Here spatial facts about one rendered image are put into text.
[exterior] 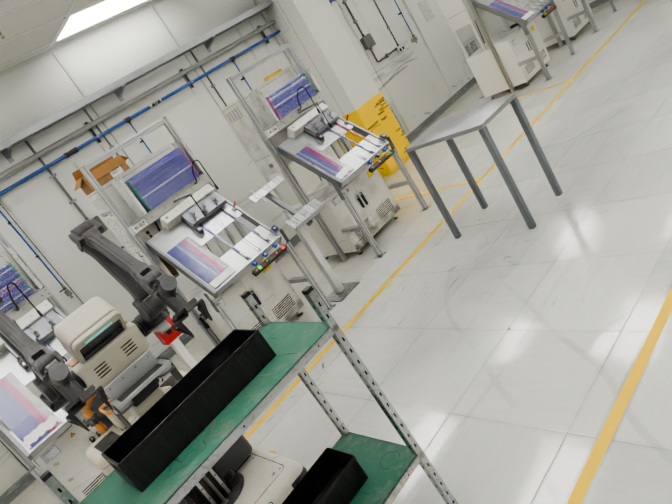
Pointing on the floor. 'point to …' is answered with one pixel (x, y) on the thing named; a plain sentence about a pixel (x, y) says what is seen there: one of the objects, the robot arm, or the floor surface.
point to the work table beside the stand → (441, 130)
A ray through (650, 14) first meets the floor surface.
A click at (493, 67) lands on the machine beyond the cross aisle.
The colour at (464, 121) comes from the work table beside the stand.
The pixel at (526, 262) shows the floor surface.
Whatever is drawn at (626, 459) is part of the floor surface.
